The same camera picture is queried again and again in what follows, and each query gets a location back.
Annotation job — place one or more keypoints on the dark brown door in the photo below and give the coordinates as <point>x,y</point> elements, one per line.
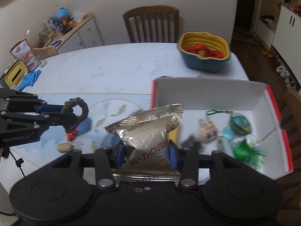
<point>249,7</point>

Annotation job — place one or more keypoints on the white shoe cabinet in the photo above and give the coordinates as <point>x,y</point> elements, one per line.
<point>289,35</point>

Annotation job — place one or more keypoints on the green tassel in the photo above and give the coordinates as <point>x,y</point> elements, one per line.
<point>244,151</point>

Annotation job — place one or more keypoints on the silver foil packet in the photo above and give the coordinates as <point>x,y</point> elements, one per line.
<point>145,134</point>

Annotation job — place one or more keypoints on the white cardboard box red edge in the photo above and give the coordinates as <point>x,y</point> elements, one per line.
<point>211,94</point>

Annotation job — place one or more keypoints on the toy block model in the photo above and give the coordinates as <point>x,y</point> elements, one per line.
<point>60,27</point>

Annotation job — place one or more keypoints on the light wooden chair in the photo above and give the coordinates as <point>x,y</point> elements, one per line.
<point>44,51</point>

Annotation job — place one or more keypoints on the pile of strawberries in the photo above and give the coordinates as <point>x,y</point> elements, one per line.
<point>203,50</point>

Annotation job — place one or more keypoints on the black fuzzy item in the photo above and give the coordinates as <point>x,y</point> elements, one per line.
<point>191,142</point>

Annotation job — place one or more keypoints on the bunny charm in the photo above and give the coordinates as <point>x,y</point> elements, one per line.
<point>208,130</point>

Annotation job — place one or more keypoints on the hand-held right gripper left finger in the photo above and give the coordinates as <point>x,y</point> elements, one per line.
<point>120,155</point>

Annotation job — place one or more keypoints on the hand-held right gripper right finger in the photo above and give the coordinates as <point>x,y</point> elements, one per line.
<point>172,156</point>

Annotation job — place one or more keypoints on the blue dish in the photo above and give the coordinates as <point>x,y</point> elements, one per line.
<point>56,44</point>

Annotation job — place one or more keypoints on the clear plastic bag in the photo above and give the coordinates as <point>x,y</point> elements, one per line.
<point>77,16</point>

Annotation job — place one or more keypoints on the orange slippers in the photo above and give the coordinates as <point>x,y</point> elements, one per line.
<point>268,53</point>

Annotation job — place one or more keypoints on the yellow tissue box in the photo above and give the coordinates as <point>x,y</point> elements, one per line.
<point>15,74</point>

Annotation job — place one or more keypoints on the green round pouch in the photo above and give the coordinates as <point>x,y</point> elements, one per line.
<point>239,123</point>

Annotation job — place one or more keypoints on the patterned doormat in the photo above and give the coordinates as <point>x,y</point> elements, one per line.
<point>247,37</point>

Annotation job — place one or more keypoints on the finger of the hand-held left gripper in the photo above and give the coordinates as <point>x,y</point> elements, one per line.
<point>54,120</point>
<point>50,108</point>

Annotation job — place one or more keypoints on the red yellow charm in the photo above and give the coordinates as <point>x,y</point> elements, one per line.
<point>71,135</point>

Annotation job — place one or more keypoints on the red white snack bag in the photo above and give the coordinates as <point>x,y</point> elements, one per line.
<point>24,54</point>

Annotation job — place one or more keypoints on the beige eraser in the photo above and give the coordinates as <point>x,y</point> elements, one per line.
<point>64,147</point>

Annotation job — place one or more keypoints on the row of white shoes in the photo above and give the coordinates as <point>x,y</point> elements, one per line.
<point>285,74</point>

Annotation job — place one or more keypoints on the dark wooden slatted chair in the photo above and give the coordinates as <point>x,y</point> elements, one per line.
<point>150,23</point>

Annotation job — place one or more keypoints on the blue cloth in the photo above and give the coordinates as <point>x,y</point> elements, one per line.
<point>29,80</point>

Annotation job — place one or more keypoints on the clear drinking glass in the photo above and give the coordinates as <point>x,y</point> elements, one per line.
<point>42,61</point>

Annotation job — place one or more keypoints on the yellow colander basket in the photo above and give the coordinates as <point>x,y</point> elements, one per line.
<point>204,38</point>

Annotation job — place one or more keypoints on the blue bowl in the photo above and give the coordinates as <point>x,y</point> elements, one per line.
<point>202,64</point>

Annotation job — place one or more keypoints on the blue round toy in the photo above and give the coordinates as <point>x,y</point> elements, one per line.
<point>61,14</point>

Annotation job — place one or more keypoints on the blue cloth pouch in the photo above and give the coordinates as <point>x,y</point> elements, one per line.
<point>85,127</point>

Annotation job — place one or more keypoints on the brown wooden curved-back chair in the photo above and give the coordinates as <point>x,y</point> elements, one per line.
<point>291,113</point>

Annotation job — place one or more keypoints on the white sideboard wooden top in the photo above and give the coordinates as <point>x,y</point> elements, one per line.
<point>90,33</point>

